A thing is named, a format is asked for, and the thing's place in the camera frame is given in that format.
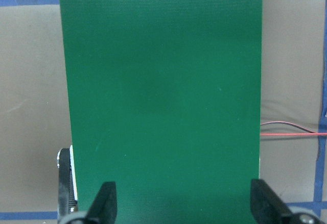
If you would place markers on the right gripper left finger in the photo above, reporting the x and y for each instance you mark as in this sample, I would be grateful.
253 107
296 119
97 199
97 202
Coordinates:
105 206

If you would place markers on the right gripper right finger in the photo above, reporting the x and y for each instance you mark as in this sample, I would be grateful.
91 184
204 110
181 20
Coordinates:
266 206

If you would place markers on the brown paper table cover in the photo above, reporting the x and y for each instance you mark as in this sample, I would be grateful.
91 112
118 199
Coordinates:
34 103

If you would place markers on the green conveyor belt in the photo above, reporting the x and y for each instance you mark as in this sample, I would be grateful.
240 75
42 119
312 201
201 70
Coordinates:
164 100

